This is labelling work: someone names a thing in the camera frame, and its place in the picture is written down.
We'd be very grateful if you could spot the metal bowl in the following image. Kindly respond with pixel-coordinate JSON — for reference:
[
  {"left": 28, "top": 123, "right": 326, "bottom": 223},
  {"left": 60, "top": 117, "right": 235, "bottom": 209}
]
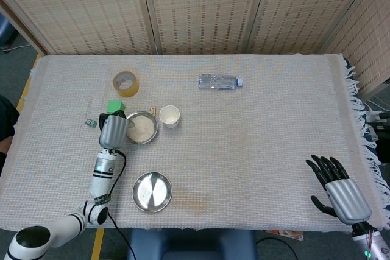
[
  {"left": 124, "top": 111, "right": 159, "bottom": 145},
  {"left": 132, "top": 171, "right": 173, "bottom": 213}
]

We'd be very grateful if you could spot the bamboo folding screen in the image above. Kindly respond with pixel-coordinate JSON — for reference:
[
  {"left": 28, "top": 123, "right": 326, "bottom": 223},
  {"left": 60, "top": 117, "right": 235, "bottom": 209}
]
[{"left": 0, "top": 0, "right": 390, "bottom": 99}]

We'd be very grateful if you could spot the green cube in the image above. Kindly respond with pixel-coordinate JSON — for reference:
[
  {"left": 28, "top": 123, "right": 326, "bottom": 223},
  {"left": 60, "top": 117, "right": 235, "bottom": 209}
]
[{"left": 105, "top": 100, "right": 126, "bottom": 118}]

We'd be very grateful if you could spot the woven beige tablecloth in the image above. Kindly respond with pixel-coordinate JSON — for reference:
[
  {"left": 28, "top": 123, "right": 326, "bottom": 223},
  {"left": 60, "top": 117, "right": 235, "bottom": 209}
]
[{"left": 0, "top": 54, "right": 390, "bottom": 233}]

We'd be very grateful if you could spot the clear plastic water bottle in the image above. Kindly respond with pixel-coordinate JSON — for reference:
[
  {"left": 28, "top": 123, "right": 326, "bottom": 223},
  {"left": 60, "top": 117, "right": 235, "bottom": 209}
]
[{"left": 198, "top": 73, "right": 244, "bottom": 92}]

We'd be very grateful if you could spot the black dark garment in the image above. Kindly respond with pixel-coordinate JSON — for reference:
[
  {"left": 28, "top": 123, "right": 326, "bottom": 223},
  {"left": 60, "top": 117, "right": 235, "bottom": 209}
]
[{"left": 0, "top": 95, "right": 21, "bottom": 154}]

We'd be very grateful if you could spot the blue office chair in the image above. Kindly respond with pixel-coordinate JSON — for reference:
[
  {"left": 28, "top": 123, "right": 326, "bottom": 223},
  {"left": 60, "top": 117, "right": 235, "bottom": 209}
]
[{"left": 0, "top": 13, "right": 18, "bottom": 52}]

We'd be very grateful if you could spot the black floor cable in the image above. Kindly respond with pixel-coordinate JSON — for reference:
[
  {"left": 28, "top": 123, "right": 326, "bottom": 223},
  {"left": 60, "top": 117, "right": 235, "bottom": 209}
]
[{"left": 255, "top": 237, "right": 298, "bottom": 260}]

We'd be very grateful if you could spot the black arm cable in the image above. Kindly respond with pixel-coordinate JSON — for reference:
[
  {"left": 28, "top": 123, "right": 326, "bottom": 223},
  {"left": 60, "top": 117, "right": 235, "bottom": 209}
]
[{"left": 105, "top": 149, "right": 137, "bottom": 260}]

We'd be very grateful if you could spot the white power strip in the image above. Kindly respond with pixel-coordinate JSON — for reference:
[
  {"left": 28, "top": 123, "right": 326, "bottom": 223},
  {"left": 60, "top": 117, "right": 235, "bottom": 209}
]
[{"left": 364, "top": 109, "right": 390, "bottom": 133}]

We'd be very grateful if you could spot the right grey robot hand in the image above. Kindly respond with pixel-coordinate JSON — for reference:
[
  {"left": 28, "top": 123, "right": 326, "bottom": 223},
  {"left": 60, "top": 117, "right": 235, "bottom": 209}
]
[{"left": 305, "top": 154, "right": 373, "bottom": 227}]

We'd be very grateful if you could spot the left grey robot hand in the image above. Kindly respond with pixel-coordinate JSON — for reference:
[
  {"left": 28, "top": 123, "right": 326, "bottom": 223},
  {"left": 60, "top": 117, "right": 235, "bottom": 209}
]
[{"left": 99, "top": 110, "right": 135, "bottom": 150}]

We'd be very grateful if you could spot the yellow tape roll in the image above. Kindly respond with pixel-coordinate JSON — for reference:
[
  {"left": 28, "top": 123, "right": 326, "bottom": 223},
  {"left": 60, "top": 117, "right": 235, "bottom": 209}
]
[{"left": 112, "top": 71, "right": 140, "bottom": 98}]

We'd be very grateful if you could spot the orange printed package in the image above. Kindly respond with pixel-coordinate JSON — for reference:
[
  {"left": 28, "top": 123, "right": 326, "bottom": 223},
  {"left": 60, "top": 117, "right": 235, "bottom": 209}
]
[{"left": 264, "top": 230, "right": 305, "bottom": 241}]

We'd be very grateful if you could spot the white paper cup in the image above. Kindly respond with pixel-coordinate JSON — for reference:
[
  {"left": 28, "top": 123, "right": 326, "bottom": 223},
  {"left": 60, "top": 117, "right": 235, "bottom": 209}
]
[{"left": 159, "top": 105, "right": 180, "bottom": 129}]

